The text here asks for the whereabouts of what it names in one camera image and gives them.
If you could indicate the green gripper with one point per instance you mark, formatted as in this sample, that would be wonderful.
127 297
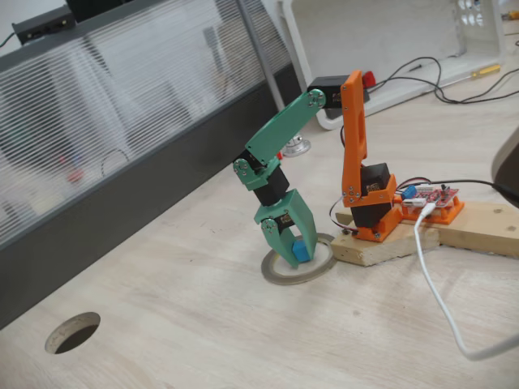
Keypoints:
284 211

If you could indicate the long wooden base plank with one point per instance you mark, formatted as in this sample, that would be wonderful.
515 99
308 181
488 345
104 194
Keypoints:
478 231

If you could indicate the white plastic crate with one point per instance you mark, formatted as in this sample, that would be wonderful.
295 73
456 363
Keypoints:
365 32

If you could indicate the grey blurred rounded object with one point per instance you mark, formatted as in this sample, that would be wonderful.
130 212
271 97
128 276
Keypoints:
509 162

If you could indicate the red controller board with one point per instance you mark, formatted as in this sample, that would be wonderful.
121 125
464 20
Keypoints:
438 196

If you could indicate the black box device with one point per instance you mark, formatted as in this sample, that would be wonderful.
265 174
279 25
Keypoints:
40 26

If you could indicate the red clamp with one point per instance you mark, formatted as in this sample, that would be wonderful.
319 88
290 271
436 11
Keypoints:
368 79

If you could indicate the blue cube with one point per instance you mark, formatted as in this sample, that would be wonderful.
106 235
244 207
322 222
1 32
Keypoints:
301 253

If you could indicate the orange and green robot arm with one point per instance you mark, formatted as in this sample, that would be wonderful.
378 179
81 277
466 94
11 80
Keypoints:
280 129

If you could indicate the metal partition foot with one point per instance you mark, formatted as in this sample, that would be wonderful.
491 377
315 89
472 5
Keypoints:
298 148

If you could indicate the wooden base block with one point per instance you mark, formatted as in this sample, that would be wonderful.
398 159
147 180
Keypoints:
377 251

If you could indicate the grey frosted desk partition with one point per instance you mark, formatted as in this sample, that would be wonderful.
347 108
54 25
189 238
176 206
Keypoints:
121 121

